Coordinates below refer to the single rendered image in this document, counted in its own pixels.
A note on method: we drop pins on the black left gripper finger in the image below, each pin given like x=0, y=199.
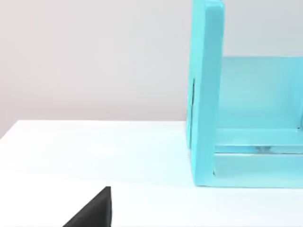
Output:
x=98, y=210

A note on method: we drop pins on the light blue rack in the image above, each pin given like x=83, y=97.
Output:
x=206, y=118

